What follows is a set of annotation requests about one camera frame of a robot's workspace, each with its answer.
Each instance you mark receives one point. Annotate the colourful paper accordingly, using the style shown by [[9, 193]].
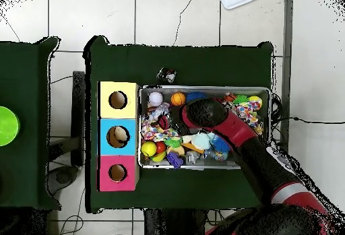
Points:
[[249, 111], [153, 134]]

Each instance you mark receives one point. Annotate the dark green table cloth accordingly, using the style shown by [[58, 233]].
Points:
[[175, 62], [27, 84]]

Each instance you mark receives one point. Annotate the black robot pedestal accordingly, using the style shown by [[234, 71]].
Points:
[[172, 224]]

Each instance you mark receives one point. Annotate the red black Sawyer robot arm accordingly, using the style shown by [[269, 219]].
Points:
[[237, 130]]

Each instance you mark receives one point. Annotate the red plastic ball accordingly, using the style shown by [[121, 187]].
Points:
[[161, 147]]

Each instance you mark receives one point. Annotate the orange foam basketball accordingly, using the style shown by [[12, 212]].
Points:
[[178, 99]]

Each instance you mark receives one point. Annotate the purple plastic toy block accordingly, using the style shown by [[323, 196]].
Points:
[[174, 160]]

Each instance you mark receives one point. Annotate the wooden box with three holes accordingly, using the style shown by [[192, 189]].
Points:
[[129, 89]]

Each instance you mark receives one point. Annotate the grey round floor base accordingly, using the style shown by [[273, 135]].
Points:
[[63, 177]]

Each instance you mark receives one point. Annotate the lime green bowl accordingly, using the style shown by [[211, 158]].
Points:
[[8, 126]]

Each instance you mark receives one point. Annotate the green spiky rubber ball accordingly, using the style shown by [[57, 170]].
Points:
[[172, 142], [240, 99]]

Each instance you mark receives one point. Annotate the crushed red black can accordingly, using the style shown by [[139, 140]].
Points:
[[167, 75]]

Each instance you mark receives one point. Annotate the crushed clear plastic bottle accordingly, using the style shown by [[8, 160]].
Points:
[[159, 109]]

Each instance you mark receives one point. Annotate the white foam baseball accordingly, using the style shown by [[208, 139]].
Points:
[[155, 98]]

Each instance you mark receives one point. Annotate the blue spiky rubber ball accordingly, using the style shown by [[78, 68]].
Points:
[[221, 143]]

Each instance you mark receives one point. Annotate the white tray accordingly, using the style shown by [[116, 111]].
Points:
[[237, 0]]

